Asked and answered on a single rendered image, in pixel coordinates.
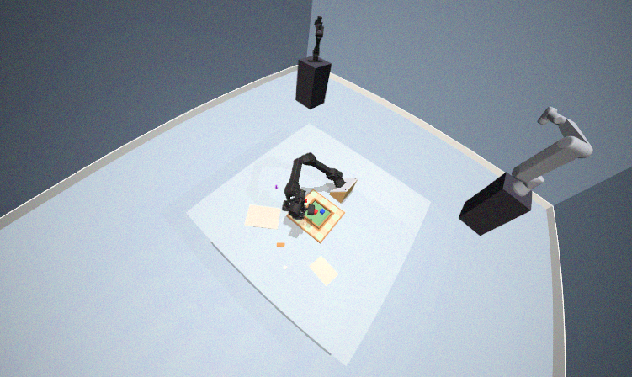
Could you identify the white flat sheet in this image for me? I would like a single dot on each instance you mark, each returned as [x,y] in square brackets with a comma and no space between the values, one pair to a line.
[264,217]

